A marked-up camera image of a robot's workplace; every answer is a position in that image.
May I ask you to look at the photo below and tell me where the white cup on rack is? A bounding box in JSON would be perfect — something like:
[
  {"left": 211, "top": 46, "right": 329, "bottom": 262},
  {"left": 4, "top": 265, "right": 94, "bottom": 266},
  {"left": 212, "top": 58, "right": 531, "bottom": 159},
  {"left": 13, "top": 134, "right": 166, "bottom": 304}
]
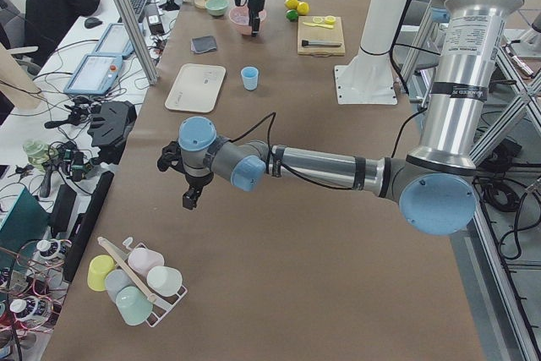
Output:
[{"left": 146, "top": 266, "right": 183, "bottom": 297}]

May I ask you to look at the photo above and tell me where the yellow plastic knife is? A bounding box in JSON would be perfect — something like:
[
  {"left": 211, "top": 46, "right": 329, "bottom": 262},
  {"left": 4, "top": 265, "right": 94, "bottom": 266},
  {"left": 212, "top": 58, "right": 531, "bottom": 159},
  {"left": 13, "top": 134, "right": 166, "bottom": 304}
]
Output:
[{"left": 302, "top": 21, "right": 335, "bottom": 30}]

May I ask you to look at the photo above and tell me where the steel muddler black tip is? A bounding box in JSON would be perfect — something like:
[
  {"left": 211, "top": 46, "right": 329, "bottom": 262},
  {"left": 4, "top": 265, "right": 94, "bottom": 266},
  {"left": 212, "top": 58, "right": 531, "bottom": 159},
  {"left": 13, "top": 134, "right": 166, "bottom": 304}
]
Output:
[{"left": 301, "top": 40, "right": 342, "bottom": 47}]

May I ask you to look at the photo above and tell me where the yellow lemon front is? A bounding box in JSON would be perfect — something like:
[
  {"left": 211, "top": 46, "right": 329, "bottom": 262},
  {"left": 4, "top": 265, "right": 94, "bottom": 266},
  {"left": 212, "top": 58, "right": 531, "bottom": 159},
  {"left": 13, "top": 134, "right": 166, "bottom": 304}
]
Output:
[{"left": 296, "top": 2, "right": 310, "bottom": 16}]

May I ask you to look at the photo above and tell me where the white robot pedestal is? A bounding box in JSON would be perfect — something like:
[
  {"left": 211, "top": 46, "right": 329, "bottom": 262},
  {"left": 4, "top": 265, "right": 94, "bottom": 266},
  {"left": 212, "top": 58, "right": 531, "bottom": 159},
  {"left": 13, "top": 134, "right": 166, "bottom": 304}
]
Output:
[{"left": 335, "top": 0, "right": 407, "bottom": 105}]

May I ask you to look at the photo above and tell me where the cream rabbit tray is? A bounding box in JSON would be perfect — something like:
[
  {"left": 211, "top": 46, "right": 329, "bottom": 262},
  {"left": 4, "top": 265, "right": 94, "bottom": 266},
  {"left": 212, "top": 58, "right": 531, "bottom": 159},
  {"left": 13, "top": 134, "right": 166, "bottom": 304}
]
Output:
[{"left": 165, "top": 63, "right": 227, "bottom": 113}]

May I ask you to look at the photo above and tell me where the mint green bowl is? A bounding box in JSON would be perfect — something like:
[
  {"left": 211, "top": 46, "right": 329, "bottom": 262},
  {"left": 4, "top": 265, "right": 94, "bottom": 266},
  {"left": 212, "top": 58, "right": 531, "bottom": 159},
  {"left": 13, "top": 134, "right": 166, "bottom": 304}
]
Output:
[{"left": 205, "top": 0, "right": 229, "bottom": 17}]

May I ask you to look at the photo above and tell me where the yellow lemon near lime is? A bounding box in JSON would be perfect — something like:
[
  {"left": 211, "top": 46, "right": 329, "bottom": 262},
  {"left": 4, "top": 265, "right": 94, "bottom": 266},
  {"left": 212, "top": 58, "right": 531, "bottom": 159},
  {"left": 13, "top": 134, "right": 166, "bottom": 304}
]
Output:
[{"left": 284, "top": 0, "right": 299, "bottom": 10}]

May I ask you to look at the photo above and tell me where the wooden cutting board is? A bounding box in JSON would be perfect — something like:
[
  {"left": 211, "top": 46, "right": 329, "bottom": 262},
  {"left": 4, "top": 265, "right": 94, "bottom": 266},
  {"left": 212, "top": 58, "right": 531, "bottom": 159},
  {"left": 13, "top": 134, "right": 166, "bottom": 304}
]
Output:
[{"left": 297, "top": 16, "right": 346, "bottom": 57}]

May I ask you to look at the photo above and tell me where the white wire cup rack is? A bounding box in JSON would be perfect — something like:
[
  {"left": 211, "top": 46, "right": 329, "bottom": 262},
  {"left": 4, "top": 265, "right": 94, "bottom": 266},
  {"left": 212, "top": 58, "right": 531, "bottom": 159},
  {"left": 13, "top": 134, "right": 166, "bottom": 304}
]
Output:
[{"left": 97, "top": 237, "right": 188, "bottom": 327}]

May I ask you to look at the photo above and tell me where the grey cup on rack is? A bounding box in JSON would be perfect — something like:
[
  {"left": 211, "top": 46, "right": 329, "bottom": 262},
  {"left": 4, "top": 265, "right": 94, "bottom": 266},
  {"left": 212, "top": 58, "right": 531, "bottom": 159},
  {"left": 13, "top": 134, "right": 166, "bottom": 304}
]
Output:
[{"left": 105, "top": 268, "right": 134, "bottom": 303}]

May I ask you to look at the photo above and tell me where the blue teach pendant near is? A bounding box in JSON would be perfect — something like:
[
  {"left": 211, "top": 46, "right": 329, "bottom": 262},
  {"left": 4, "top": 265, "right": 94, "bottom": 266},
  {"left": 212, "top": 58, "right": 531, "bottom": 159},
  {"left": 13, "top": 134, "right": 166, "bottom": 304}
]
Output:
[{"left": 63, "top": 52, "right": 123, "bottom": 96}]

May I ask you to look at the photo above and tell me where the blue teach pendant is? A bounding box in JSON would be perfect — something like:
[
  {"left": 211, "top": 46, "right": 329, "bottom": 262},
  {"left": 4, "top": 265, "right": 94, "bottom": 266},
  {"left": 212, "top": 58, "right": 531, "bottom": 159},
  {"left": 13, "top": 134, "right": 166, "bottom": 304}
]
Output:
[
  {"left": 63, "top": 52, "right": 123, "bottom": 96},
  {"left": 94, "top": 23, "right": 134, "bottom": 59}
]

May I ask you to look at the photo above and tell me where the blue plastic cup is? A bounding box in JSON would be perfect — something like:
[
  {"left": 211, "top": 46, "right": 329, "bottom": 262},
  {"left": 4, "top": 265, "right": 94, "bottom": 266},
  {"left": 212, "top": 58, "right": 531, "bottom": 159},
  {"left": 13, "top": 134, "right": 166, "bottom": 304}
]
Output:
[{"left": 240, "top": 66, "right": 259, "bottom": 91}]

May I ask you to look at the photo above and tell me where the blue teach pendant far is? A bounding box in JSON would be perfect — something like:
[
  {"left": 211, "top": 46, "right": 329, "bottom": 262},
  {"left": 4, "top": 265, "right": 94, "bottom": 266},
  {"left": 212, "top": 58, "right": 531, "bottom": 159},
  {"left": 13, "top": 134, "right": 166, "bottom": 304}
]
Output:
[{"left": 94, "top": 23, "right": 134, "bottom": 59}]

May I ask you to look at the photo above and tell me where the mint cup on rack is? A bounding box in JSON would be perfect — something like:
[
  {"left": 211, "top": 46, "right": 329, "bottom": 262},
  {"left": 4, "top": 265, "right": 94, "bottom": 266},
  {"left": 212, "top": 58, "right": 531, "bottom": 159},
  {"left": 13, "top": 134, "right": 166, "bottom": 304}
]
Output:
[{"left": 115, "top": 286, "right": 153, "bottom": 325}]

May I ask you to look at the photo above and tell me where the yellow cup on rack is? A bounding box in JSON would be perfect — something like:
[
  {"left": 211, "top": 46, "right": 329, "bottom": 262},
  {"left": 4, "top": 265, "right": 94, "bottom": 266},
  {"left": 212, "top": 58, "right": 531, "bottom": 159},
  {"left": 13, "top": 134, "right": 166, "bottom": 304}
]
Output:
[{"left": 87, "top": 254, "right": 116, "bottom": 292}]

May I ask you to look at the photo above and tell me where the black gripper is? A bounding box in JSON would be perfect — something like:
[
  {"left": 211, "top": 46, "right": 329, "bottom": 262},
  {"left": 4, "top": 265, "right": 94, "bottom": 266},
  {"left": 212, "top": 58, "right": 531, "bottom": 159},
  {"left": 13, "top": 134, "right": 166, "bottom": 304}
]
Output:
[
  {"left": 248, "top": 0, "right": 265, "bottom": 36},
  {"left": 183, "top": 164, "right": 214, "bottom": 210}
]

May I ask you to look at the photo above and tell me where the grey folded cloth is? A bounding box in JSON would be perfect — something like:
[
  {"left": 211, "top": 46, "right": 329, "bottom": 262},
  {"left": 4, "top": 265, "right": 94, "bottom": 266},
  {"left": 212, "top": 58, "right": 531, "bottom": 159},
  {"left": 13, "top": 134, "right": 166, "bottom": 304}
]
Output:
[{"left": 190, "top": 36, "right": 217, "bottom": 54}]

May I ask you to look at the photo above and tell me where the pink cup on rack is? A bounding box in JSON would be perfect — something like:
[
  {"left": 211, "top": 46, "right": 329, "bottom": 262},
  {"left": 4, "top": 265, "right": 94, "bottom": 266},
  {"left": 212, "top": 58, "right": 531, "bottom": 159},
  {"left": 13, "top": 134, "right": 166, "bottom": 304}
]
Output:
[{"left": 128, "top": 247, "right": 165, "bottom": 277}]

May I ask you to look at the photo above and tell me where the green lime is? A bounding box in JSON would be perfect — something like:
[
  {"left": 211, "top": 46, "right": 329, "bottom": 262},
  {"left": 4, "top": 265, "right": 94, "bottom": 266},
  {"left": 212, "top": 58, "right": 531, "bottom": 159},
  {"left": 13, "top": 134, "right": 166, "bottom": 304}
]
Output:
[{"left": 286, "top": 9, "right": 298, "bottom": 22}]

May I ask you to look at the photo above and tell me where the pink bowl of ice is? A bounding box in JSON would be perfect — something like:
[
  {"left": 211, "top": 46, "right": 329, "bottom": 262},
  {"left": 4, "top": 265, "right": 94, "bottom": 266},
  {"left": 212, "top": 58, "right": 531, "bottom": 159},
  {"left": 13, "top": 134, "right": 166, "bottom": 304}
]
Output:
[{"left": 228, "top": 6, "right": 252, "bottom": 36}]

